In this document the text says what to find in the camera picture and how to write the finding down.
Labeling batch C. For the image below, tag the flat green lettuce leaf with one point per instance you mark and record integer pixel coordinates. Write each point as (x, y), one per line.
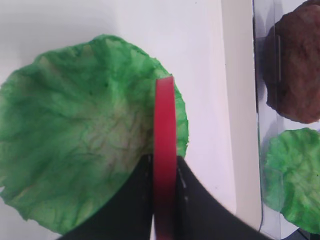
(73, 126)

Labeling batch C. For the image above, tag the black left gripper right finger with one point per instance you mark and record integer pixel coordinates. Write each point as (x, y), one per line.
(199, 216)

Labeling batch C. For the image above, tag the clear right acrylic rack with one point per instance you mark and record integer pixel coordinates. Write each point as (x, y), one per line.
(265, 14)

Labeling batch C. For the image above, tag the red tomato slice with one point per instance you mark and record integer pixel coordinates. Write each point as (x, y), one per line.
(164, 158)

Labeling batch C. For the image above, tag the upright green lettuce leaf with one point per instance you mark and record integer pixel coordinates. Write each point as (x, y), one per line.
(292, 177)

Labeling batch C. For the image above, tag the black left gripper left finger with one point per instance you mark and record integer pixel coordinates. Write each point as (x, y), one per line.
(128, 214)

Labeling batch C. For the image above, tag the left brown meat patty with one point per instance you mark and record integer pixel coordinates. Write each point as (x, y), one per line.
(291, 64)

